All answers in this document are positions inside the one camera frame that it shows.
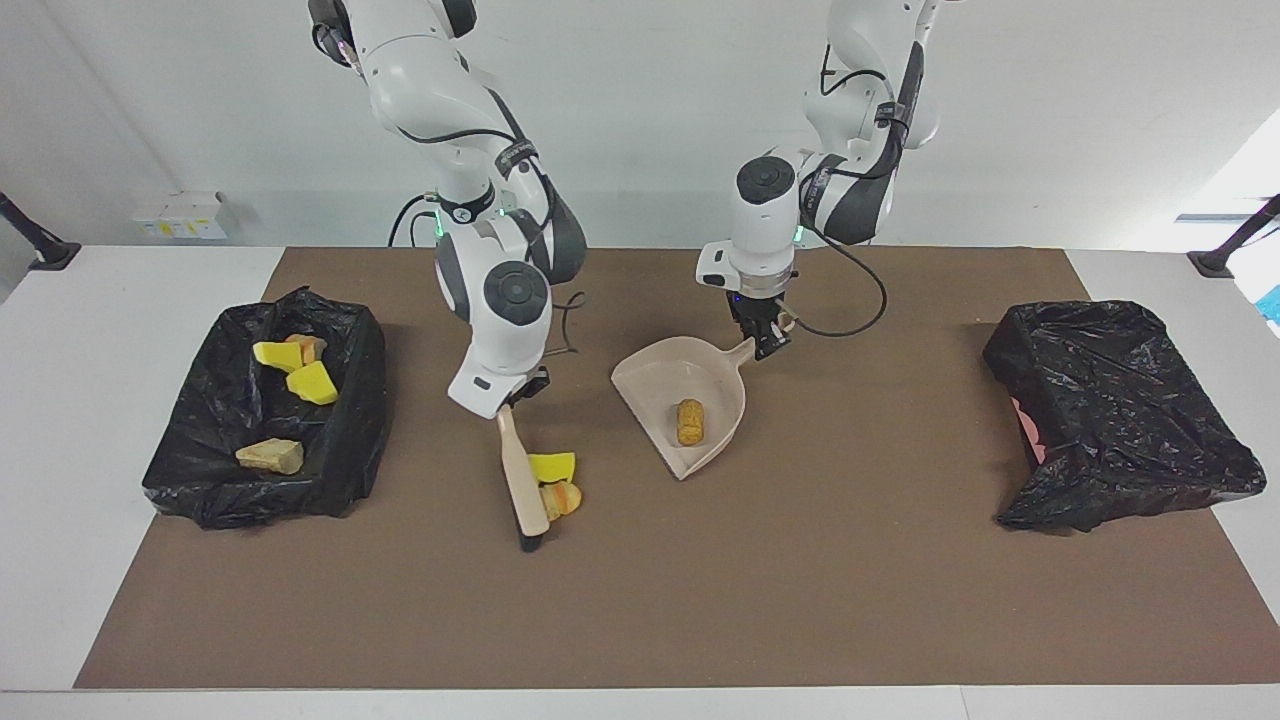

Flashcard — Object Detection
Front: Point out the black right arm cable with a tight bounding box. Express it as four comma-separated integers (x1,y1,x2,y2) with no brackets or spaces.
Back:
315,0,591,356

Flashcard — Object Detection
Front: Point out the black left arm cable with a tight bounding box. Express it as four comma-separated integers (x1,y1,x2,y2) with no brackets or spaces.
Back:
790,40,889,339

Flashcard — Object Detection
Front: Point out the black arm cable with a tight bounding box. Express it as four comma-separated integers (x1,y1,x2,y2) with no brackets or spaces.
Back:
790,40,889,339
315,0,591,356

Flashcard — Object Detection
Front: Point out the pale croissant piece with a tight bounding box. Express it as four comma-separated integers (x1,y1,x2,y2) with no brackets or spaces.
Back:
235,437,305,476

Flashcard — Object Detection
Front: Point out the black camera stand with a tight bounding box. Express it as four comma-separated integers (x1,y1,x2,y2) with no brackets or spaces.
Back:
1187,194,1280,280
0,192,82,272

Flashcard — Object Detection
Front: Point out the brown table mat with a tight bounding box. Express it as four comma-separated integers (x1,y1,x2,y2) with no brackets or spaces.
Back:
75,247,1280,691

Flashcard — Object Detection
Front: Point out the black trash bag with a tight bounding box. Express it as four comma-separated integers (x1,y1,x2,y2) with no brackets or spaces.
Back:
142,286,389,531
983,299,1268,534

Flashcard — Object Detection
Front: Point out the beige handled black brush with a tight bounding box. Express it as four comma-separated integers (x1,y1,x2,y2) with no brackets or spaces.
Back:
496,403,554,555

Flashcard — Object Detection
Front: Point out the beige plastic dustpan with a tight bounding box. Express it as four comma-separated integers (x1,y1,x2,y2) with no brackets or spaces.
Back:
611,335,759,482

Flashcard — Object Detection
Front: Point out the pink plastic bin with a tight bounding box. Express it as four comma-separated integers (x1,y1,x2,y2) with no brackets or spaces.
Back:
1010,397,1047,465

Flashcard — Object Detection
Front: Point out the white wall outlet box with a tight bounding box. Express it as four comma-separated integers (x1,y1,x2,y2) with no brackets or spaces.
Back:
131,190,230,242

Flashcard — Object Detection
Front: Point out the black base cable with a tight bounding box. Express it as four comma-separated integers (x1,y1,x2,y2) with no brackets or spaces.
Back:
388,193,441,248

